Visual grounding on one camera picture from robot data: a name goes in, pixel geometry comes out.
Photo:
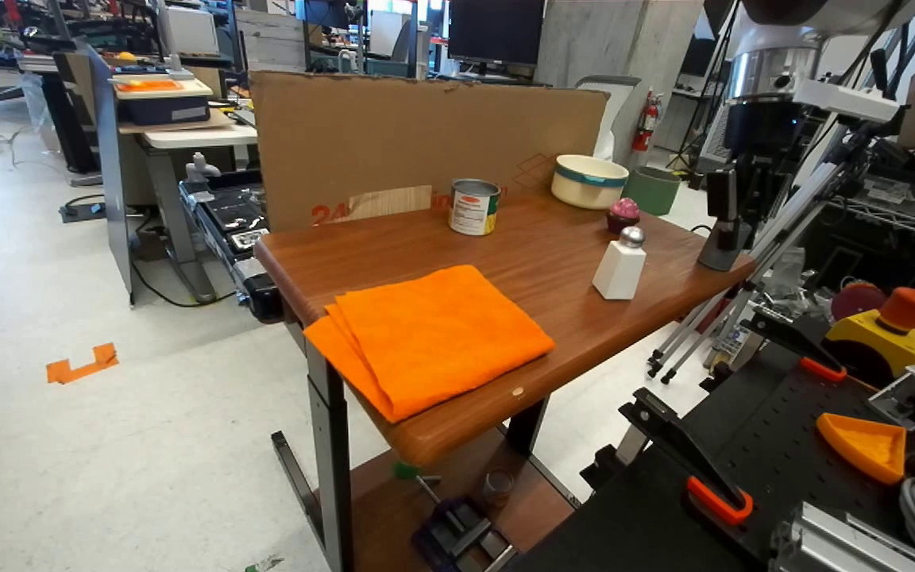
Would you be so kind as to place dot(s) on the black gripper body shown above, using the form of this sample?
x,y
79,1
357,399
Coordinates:
x,y
761,130

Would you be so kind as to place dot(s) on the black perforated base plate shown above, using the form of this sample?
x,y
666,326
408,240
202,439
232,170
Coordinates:
x,y
755,446

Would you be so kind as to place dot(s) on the white pot with teal band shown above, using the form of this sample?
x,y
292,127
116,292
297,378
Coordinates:
x,y
585,182

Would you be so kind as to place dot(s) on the tin can with label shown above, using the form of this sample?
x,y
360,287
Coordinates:
x,y
476,212

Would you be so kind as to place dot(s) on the yellow emergency stop red button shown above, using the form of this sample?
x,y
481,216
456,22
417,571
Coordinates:
x,y
889,336

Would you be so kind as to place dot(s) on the small grey object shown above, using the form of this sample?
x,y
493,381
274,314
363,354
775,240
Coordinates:
x,y
718,256

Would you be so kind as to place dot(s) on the grey office desk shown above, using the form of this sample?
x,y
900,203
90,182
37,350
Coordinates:
x,y
159,148

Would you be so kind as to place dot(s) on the brown cardboard panel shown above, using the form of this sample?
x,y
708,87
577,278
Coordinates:
x,y
373,137

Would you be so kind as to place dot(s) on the wooden table base board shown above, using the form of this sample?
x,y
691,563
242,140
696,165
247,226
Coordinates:
x,y
388,520

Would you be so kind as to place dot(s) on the black monitor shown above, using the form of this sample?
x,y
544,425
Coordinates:
x,y
493,30

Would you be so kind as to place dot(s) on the black rectangular device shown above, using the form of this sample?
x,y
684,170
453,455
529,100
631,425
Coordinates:
x,y
462,534

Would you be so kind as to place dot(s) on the brown wooden table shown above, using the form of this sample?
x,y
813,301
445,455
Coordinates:
x,y
540,256

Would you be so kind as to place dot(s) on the yellow orange wedge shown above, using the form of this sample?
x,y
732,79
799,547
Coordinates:
x,y
865,446

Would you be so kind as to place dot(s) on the green bin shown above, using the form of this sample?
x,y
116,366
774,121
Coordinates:
x,y
651,191

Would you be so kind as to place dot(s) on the white salt shaker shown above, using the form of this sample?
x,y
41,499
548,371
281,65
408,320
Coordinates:
x,y
619,272

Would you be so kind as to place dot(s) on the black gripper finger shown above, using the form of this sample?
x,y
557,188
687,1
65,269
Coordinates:
x,y
746,208
718,200

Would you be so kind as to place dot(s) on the orange folded cloth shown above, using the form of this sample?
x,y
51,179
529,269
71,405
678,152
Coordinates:
x,y
436,338

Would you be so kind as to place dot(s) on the red fire extinguisher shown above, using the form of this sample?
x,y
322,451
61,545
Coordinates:
x,y
646,121

